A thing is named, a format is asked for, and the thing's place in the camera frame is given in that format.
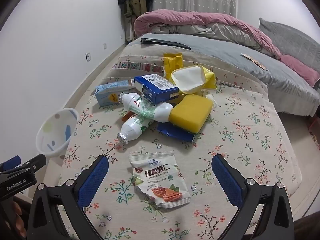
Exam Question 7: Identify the pink duvet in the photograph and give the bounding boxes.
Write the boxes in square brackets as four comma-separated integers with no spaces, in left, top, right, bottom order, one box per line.
[134,9,283,60]

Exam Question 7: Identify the yellow foil snack wrapper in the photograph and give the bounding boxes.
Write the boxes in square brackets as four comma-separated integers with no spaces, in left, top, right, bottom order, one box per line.
[163,52,184,82]

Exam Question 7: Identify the yellow paper cup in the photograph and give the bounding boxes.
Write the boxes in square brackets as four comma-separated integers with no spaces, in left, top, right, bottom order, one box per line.
[171,65,217,94]

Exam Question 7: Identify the floral printed cloth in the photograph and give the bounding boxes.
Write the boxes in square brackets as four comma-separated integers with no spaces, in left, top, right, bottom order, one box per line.
[57,75,300,240]

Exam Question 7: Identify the light blue milk carton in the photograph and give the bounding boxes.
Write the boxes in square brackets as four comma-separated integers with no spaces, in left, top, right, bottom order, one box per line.
[94,79,137,107]

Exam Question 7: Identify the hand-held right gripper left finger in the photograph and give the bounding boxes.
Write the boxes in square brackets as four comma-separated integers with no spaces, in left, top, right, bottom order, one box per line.
[27,154,110,240]

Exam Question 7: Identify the pink pillow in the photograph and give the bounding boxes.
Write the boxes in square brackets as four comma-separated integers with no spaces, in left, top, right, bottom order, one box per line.
[280,54,320,87]

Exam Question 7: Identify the blue cardboard box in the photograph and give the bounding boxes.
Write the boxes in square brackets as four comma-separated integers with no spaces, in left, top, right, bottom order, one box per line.
[134,74,180,105]

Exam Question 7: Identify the red printed cardboard box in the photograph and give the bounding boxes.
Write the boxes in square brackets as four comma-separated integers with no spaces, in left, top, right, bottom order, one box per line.
[307,116,320,150]

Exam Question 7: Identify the dark fuzzy clothing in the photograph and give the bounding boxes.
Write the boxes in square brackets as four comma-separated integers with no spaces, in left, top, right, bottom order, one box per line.
[292,214,320,240]

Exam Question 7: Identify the white plastic bin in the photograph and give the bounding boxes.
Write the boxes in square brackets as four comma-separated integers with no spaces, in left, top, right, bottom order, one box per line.
[36,108,80,161]

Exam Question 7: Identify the paper card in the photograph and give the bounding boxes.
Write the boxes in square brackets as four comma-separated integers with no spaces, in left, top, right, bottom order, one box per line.
[241,53,269,71]

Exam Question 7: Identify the crumpled white tissue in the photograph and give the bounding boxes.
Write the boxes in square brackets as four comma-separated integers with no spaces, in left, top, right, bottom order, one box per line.
[200,91,218,109]

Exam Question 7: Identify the blue torn wrapper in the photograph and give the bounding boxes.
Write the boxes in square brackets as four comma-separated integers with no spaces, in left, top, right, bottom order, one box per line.
[157,122,195,142]

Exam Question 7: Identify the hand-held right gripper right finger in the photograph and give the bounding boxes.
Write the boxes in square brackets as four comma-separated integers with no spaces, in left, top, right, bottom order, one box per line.
[211,154,295,240]

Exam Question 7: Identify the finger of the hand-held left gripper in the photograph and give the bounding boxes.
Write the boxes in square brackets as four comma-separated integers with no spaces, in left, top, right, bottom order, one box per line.
[0,155,22,173]
[5,153,47,175]

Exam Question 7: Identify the yellow sponge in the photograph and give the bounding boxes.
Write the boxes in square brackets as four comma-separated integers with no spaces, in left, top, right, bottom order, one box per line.
[169,95,213,133]

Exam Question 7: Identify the person's left hand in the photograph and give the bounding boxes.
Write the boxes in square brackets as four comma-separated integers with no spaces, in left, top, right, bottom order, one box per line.
[11,196,28,239]

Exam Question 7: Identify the white plastic drink bottle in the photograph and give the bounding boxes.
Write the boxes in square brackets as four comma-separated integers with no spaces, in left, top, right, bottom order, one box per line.
[117,115,155,144]
[118,92,174,123]

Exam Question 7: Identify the hanging coats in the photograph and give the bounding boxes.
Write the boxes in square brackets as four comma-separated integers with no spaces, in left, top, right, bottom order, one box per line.
[117,0,155,43]

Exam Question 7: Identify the white nut snack packet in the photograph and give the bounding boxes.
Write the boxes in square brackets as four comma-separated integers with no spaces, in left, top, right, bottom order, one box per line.
[128,151,192,209]

